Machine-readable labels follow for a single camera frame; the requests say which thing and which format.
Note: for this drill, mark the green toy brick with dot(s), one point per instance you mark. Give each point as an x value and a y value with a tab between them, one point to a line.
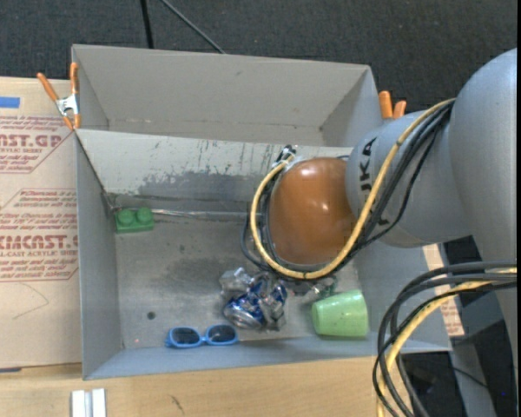
133	220

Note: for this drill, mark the blue sunglasses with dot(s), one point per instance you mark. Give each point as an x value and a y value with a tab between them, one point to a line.
202	336

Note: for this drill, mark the crushed blue metal can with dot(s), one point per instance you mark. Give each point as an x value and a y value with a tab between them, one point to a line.
247	309

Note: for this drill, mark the grey metal bin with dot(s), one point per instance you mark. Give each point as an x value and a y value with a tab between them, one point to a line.
186	267

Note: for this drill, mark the brown cardboard board red print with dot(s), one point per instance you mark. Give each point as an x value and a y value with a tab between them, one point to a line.
34	276

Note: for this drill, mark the green plastic cup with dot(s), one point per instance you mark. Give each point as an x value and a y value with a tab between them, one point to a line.
340	314

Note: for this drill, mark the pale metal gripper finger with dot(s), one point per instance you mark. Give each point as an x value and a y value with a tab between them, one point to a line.
273	313
236	278

